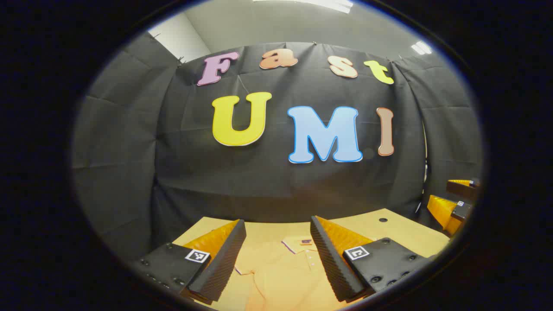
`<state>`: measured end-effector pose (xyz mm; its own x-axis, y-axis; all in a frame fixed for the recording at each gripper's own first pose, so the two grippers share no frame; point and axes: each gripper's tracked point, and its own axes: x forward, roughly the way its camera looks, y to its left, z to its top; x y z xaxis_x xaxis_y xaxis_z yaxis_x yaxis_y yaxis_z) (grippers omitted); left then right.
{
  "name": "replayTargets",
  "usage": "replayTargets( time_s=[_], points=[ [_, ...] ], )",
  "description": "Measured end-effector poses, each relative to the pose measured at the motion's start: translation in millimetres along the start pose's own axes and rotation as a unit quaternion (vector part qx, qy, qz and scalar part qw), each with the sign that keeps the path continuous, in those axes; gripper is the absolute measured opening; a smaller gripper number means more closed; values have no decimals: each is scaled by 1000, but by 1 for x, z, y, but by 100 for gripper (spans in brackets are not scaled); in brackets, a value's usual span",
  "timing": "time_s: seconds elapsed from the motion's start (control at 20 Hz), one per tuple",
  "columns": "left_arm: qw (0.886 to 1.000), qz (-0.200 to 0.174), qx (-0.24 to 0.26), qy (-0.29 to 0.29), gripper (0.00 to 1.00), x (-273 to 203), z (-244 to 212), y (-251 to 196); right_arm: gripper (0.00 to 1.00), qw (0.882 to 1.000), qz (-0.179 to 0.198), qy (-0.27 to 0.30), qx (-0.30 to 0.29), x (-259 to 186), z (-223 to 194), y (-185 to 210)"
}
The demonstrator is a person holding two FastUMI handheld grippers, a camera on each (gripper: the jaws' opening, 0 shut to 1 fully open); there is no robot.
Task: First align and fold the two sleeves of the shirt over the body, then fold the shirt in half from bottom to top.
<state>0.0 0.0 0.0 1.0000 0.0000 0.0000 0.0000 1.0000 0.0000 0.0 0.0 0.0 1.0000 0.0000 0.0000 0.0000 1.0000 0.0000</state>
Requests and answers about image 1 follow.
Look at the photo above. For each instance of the ceiling light panel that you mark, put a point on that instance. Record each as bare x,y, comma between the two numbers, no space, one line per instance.
421,47

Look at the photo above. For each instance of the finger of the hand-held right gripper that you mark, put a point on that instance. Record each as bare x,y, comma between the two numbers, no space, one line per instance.
440,211
462,191

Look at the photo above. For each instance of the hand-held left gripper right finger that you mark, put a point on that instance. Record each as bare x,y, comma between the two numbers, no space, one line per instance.
332,263

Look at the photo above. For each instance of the orange T-shirt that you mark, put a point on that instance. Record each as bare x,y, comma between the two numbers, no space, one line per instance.
281,280

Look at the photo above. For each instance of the black backdrop cloth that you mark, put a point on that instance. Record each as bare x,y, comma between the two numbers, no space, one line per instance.
276,185

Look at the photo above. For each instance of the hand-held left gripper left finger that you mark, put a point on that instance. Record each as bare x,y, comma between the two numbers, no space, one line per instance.
220,263

